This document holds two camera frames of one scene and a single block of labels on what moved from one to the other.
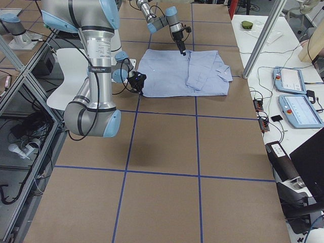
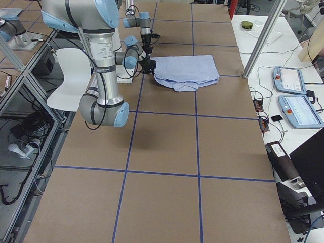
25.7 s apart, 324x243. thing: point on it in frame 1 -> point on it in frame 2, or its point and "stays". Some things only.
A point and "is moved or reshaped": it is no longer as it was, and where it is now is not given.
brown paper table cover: [179, 169] stays
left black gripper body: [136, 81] -> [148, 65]
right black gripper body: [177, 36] -> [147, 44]
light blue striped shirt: [168, 73] is moved or reshaped
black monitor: [309, 159] stays
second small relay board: [264, 124] stays
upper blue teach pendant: [289, 80] stays
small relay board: [258, 105] stays
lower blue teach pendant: [299, 111] stays
